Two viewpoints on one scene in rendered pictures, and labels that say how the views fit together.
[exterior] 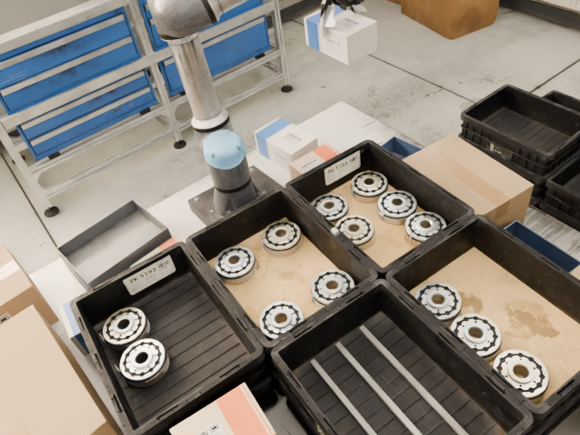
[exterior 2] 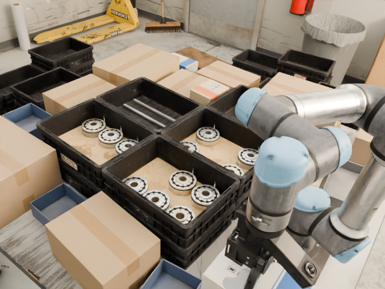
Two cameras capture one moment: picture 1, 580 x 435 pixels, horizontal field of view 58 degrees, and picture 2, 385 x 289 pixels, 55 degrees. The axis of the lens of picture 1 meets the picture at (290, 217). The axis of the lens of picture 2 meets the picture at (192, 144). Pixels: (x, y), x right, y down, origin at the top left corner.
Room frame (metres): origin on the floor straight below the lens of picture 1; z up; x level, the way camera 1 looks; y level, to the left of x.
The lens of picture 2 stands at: (1.82, -0.59, 1.80)
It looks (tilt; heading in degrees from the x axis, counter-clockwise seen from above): 37 degrees down; 153
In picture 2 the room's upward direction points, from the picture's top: 5 degrees clockwise
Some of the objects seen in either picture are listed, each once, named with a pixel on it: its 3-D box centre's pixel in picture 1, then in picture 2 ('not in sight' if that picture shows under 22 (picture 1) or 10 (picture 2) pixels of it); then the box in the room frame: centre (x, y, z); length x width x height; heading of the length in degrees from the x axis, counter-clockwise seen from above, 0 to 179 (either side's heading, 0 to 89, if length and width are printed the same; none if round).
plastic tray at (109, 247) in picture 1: (115, 243); (351, 186); (1.10, 0.52, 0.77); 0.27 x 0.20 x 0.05; 127
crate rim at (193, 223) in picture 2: (374, 200); (170, 177); (0.94, -0.22, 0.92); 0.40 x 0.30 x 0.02; 27
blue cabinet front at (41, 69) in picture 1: (78, 85); not in sight; (2.46, 0.93, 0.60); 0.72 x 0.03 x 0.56; 120
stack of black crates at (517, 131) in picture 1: (515, 161); not in sight; (1.57, -0.97, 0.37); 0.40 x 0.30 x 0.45; 30
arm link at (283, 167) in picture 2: not in sight; (279, 174); (1.49, -0.26, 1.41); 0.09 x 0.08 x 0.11; 103
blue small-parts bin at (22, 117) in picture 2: not in sight; (31, 122); (0.27, -0.64, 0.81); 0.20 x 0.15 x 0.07; 29
